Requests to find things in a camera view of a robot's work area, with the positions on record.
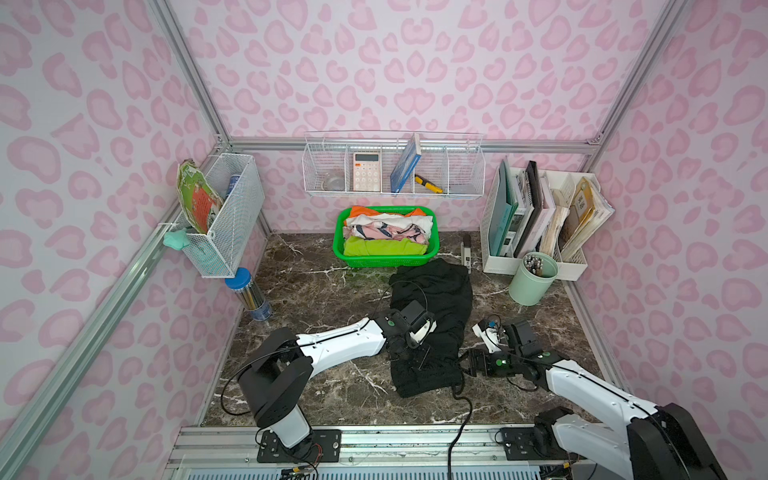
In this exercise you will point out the mint green pencil cup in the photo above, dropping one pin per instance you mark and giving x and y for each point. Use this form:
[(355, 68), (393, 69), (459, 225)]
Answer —
[(527, 289)]

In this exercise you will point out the white orange calculator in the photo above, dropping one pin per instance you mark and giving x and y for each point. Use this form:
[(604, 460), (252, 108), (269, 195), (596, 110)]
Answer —
[(366, 171)]

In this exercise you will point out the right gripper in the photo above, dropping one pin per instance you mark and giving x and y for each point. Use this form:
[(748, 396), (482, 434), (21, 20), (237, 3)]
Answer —
[(480, 363)]

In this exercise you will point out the white book organizer box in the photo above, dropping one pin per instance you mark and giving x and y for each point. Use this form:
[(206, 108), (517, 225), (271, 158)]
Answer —
[(539, 205)]

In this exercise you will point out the orange English textbook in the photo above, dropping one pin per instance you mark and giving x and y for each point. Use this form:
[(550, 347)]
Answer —
[(581, 210)]

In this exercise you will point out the green red snack packet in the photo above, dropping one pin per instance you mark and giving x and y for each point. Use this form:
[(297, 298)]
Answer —
[(199, 202)]

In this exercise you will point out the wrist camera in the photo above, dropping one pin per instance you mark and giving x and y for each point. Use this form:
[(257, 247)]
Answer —
[(487, 332), (419, 336)]

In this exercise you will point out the blue lidded pencil tube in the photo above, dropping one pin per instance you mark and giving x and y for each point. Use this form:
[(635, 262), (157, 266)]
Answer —
[(253, 299)]

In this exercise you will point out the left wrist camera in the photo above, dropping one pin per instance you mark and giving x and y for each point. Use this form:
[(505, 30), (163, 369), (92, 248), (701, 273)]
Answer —
[(419, 336)]

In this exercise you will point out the white wire wall shelf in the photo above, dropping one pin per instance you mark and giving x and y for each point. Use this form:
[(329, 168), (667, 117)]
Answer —
[(453, 161)]

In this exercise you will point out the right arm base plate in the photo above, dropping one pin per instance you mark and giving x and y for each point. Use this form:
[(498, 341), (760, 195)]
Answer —
[(528, 444)]

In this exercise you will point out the white mesh side basket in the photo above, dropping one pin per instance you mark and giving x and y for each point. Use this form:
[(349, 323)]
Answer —
[(236, 179)]

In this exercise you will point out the teal folder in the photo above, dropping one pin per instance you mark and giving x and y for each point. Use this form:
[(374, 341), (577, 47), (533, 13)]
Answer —
[(504, 207)]

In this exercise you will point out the yellow utility knife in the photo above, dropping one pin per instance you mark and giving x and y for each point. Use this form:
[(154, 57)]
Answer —
[(430, 186)]

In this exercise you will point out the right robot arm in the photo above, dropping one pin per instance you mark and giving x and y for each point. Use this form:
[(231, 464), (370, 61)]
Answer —
[(630, 437)]

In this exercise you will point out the mint green wall hook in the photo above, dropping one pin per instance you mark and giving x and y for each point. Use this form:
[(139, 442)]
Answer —
[(176, 240)]

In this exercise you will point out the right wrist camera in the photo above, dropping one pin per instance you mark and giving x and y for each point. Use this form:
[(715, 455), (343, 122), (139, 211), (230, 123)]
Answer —
[(487, 332)]

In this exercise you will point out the blue book on shelf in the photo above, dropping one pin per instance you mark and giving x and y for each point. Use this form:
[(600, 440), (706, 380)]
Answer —
[(406, 164)]

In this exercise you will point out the bundle of pencils in cup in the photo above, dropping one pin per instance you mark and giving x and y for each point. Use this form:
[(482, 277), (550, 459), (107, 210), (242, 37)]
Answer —
[(533, 263)]

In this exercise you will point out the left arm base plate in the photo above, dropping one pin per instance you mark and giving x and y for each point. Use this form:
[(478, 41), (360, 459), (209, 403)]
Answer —
[(321, 446)]

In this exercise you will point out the folded clothes in basket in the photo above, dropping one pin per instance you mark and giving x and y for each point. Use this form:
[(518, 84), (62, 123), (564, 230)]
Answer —
[(369, 232)]

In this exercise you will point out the green plastic basket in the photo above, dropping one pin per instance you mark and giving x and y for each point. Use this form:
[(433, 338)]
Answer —
[(386, 261)]

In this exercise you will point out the black shorts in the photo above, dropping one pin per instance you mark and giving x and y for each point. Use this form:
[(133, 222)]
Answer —
[(445, 291)]

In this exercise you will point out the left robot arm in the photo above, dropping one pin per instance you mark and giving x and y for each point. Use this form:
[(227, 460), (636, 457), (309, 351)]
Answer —
[(275, 377)]

